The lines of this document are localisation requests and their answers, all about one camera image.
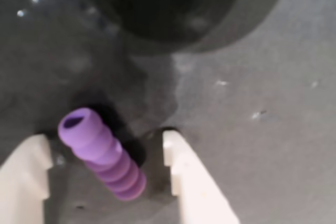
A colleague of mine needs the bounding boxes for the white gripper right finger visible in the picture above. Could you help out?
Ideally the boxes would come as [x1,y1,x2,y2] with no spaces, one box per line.
[162,129,241,224]

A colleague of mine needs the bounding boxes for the black table mat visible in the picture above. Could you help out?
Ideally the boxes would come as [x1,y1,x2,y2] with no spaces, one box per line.
[0,0,336,224]

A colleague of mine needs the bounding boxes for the pale green steel-rimmed mug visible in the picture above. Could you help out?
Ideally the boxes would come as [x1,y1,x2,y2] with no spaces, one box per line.
[71,0,286,55]

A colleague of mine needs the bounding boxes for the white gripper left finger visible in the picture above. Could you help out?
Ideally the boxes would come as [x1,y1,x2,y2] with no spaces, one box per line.
[0,133,54,224]

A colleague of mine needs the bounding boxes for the purple ribbed pen grip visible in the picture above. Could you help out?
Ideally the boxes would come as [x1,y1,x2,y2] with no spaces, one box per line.
[57,107,147,201]

